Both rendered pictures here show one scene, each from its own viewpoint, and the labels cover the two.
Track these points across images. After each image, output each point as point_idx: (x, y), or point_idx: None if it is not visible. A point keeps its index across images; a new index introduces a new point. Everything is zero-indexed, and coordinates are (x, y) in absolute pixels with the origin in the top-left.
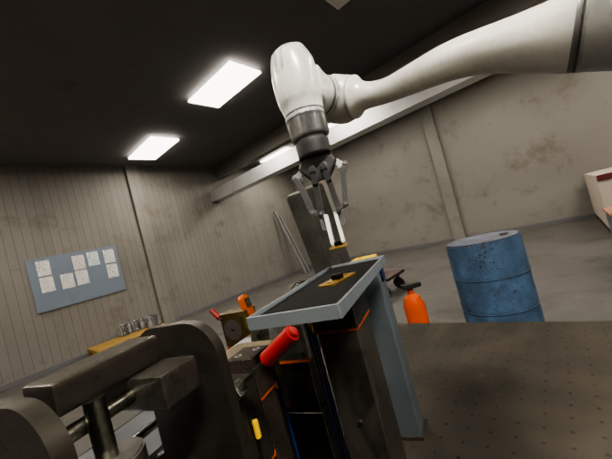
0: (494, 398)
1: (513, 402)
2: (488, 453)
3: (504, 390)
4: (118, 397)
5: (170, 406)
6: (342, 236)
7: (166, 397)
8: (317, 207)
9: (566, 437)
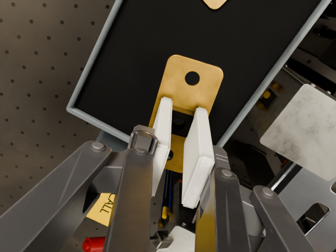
0: (46, 81)
1: (34, 67)
2: (95, 16)
3: (30, 88)
4: None
5: None
6: (163, 103)
7: None
8: (238, 197)
9: (22, 1)
